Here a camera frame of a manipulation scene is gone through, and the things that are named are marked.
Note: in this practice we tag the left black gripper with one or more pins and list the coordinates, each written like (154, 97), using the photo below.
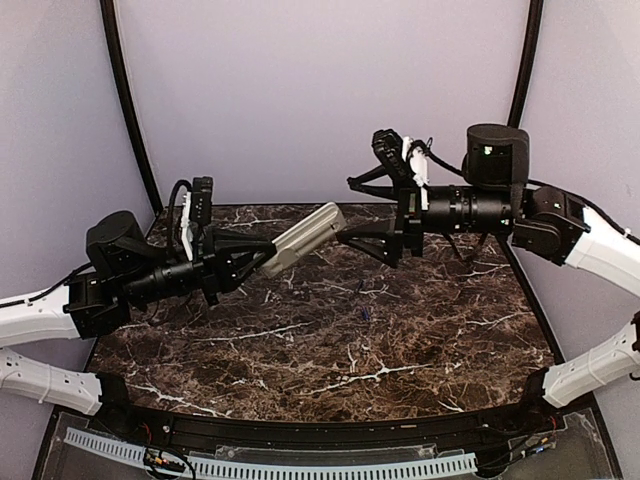
(221, 269)

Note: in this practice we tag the right black frame post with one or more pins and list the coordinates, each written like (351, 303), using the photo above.
(525, 69)

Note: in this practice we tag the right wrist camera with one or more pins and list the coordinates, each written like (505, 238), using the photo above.
(389, 149)

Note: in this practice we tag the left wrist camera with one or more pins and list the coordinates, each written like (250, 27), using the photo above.
(196, 212)

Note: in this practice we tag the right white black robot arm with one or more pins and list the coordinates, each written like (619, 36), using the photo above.
(498, 198)

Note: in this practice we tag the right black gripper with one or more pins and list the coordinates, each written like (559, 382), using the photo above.
(409, 216)

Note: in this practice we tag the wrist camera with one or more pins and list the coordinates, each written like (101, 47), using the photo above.
(389, 149)
(196, 212)

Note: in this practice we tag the white slotted cable duct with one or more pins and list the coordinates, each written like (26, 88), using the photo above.
(252, 463)

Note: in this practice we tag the black front rail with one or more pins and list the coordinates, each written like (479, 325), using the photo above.
(189, 432)

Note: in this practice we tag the grey remote control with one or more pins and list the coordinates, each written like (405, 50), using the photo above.
(304, 237)

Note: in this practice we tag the black frame post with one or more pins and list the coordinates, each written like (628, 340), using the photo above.
(525, 69)
(126, 101)

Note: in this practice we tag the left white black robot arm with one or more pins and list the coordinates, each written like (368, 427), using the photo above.
(124, 272)

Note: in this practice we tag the left black frame post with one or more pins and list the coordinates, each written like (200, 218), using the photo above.
(126, 101)

